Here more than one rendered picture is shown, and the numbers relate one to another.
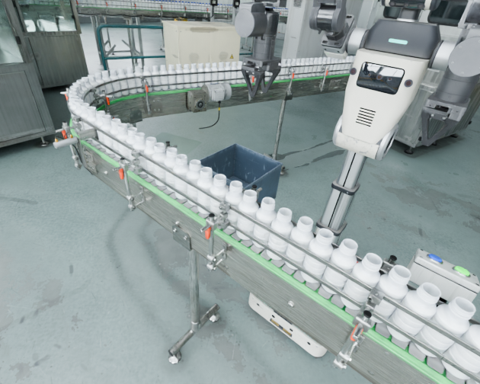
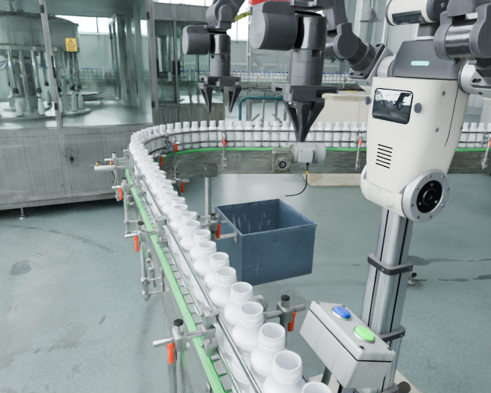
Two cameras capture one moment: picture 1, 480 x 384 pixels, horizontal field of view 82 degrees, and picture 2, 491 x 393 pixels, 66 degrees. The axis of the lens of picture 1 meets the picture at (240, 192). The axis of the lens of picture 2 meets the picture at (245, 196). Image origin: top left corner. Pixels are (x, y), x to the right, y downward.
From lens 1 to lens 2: 0.68 m
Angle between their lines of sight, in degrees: 32
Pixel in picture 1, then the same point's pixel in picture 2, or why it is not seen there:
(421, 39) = not seen: hidden behind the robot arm
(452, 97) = (292, 79)
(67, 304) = (79, 351)
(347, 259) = (213, 274)
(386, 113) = (402, 149)
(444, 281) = (330, 338)
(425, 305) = (241, 328)
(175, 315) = not seen: outside the picture
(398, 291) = (233, 313)
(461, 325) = (263, 361)
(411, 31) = (430, 50)
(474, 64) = (259, 35)
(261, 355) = not seen: outside the picture
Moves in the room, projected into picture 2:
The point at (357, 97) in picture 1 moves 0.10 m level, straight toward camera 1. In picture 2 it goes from (374, 132) to (353, 135)
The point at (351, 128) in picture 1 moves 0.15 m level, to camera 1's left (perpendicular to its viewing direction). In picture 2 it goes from (372, 171) to (324, 164)
